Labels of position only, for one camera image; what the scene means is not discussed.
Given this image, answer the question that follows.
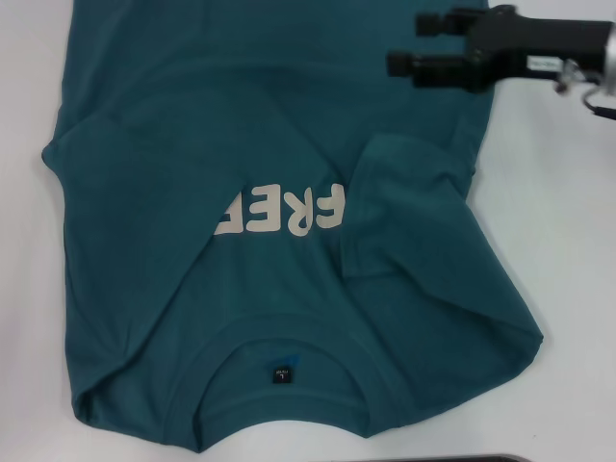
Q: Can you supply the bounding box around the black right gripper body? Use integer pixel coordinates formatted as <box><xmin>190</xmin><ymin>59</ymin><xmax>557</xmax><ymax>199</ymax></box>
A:
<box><xmin>463</xmin><ymin>4</ymin><xmax>612</xmax><ymax>93</ymax></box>

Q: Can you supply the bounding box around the teal blue FREE print T-shirt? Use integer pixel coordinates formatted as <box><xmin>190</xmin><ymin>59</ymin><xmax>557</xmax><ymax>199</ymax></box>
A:
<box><xmin>40</xmin><ymin>0</ymin><xmax>546</xmax><ymax>427</ymax></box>

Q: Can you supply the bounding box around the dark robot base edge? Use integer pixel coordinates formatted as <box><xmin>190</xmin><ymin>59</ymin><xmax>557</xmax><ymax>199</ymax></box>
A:
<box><xmin>424</xmin><ymin>454</ymin><xmax>529</xmax><ymax>462</ymax></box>

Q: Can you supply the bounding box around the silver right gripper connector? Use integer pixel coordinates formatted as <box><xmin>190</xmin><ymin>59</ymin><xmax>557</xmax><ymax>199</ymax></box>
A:
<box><xmin>552</xmin><ymin>59</ymin><xmax>586</xmax><ymax>95</ymax></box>

